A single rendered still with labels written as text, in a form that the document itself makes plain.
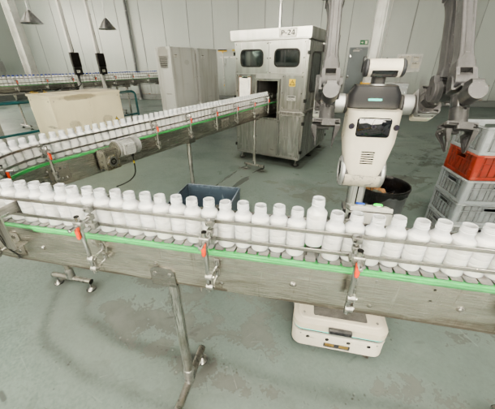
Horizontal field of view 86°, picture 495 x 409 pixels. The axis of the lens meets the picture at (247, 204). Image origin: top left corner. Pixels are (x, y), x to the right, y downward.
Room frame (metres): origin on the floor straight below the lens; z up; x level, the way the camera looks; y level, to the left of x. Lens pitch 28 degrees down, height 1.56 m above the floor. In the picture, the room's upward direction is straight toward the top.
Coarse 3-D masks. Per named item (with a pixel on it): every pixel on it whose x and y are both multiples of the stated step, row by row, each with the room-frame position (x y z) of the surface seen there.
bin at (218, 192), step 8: (192, 184) 1.40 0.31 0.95; (200, 184) 1.39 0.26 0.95; (184, 192) 1.35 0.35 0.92; (192, 192) 1.40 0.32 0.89; (200, 192) 1.39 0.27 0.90; (208, 192) 1.38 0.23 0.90; (216, 192) 1.37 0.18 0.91; (224, 192) 1.36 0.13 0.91; (232, 192) 1.35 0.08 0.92; (184, 200) 1.34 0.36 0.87; (200, 200) 1.39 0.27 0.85; (216, 200) 1.37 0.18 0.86; (232, 200) 1.19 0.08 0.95; (232, 208) 1.19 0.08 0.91; (200, 288) 0.85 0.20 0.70
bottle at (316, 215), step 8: (312, 200) 0.71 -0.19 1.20; (320, 200) 0.69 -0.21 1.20; (312, 208) 0.70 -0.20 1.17; (320, 208) 0.69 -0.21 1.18; (312, 216) 0.69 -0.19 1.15; (320, 216) 0.68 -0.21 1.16; (312, 224) 0.68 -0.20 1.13; (320, 224) 0.68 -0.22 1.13; (312, 240) 0.68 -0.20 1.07; (320, 240) 0.68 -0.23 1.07
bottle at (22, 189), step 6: (18, 180) 0.95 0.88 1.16; (24, 180) 0.94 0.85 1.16; (18, 186) 0.92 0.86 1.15; (24, 186) 0.93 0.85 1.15; (18, 192) 0.91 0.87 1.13; (24, 192) 0.92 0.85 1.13; (24, 198) 0.91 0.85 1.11; (24, 204) 0.91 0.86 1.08; (30, 204) 0.91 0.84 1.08; (24, 210) 0.90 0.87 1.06; (30, 210) 0.91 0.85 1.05
